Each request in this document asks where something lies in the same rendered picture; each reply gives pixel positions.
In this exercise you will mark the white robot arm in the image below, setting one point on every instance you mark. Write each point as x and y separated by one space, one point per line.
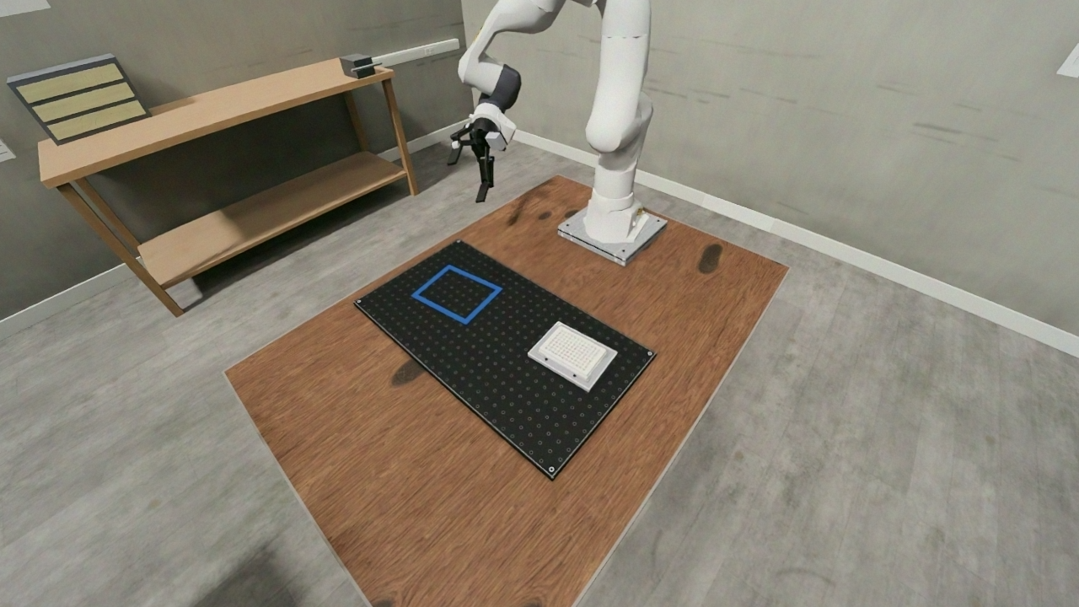
616 119

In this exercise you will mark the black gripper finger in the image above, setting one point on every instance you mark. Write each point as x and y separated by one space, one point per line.
457 144
485 176

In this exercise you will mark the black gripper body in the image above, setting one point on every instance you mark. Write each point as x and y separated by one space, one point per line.
482 127

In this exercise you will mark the blue tape outline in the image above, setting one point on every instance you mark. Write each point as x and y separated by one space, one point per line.
465 321

